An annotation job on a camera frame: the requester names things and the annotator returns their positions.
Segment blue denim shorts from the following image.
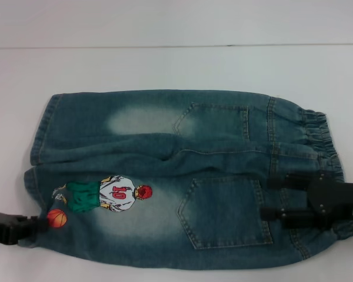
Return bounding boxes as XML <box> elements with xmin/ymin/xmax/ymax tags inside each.
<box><xmin>23</xmin><ymin>91</ymin><xmax>353</xmax><ymax>270</ymax></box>

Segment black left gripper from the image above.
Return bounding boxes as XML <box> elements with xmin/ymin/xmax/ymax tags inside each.
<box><xmin>0</xmin><ymin>210</ymin><xmax>49</xmax><ymax>245</ymax></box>

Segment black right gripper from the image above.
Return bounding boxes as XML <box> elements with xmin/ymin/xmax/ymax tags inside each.
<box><xmin>259</xmin><ymin>172</ymin><xmax>353</xmax><ymax>230</ymax></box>

